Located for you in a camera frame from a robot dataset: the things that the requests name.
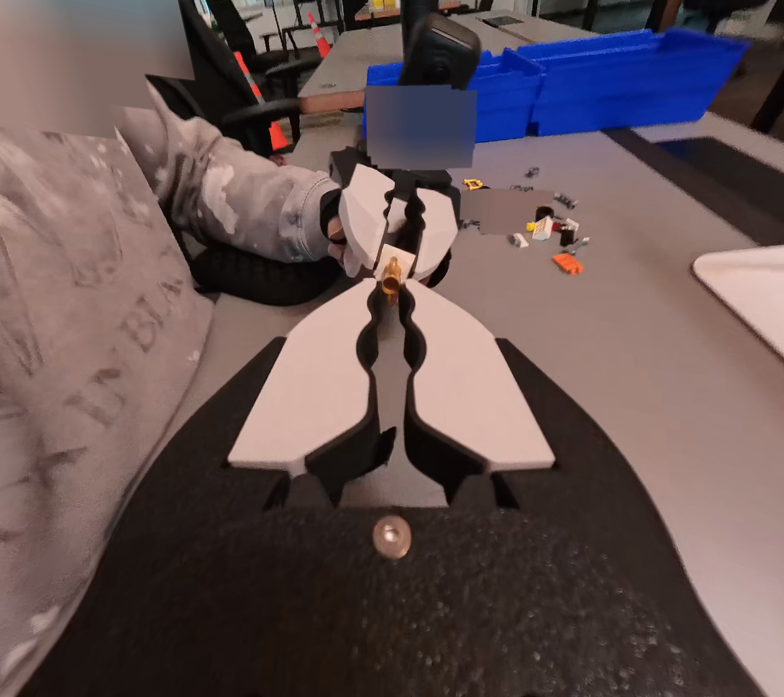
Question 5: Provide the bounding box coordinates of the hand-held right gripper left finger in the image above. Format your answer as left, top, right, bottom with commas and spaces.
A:
228, 279, 390, 477

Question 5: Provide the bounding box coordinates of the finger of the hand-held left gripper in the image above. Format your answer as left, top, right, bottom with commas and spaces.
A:
402, 186, 461, 286
339, 165, 398, 280

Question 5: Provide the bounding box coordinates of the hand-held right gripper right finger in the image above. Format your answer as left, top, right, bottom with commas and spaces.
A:
399, 279, 557, 477

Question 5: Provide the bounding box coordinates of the small white lego piece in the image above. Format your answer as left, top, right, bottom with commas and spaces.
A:
373, 241, 412, 277

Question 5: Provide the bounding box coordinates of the small gold lego piece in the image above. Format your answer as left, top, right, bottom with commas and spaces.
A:
380, 259, 405, 305

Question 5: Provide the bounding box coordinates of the pile of lego pieces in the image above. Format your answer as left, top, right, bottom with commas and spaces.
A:
463, 165, 592, 279

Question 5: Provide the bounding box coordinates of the orange traffic cone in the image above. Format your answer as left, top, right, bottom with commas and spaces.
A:
233, 51, 294, 154
307, 14, 333, 60

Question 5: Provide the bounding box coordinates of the black round cushion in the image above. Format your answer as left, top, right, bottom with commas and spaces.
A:
188, 242, 346, 307

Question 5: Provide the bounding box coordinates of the black office chair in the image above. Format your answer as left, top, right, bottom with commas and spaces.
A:
147, 0, 327, 154

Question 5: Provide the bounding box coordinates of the person's grey sweatshirt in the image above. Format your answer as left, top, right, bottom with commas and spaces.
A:
0, 128, 216, 697

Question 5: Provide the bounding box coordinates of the white book stand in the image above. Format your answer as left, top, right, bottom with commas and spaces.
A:
691, 244, 784, 359

